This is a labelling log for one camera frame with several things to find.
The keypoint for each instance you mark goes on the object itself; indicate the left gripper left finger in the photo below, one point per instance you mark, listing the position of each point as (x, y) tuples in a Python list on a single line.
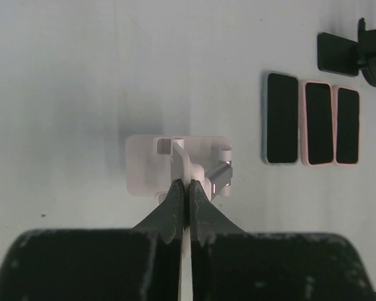
[(140, 263)]

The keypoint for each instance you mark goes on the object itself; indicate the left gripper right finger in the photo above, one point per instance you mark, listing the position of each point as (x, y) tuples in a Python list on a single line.
[(231, 264)]

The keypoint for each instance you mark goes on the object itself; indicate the clear acrylic phone stand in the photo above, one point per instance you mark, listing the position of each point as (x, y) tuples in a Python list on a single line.
[(184, 174)]

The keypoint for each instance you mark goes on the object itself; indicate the pink case phone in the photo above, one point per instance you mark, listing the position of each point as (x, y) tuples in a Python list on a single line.
[(347, 125)]

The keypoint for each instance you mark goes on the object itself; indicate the black phone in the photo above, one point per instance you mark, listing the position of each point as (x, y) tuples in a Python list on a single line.
[(279, 108)]

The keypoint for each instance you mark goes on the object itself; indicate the black block phone stand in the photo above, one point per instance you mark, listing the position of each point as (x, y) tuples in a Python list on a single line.
[(346, 57)]

